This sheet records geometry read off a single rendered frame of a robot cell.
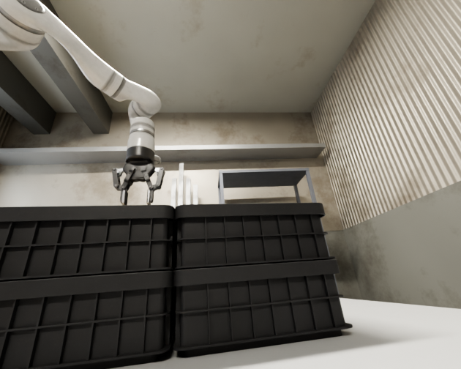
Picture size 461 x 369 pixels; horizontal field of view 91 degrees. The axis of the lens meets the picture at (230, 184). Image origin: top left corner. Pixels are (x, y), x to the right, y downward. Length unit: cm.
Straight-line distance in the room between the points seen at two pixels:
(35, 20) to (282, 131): 315
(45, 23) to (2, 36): 9
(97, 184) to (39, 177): 70
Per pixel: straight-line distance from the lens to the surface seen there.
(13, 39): 75
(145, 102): 75
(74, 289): 42
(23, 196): 359
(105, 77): 74
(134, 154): 66
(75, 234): 45
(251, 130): 342
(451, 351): 43
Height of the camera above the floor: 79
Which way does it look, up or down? 24 degrees up
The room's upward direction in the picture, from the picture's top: 5 degrees counter-clockwise
